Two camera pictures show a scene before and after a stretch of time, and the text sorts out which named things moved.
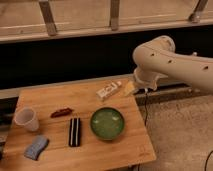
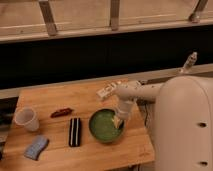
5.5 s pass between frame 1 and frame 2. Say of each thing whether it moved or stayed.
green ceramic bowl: stayed
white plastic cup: stayed
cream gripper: moved
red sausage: stayed
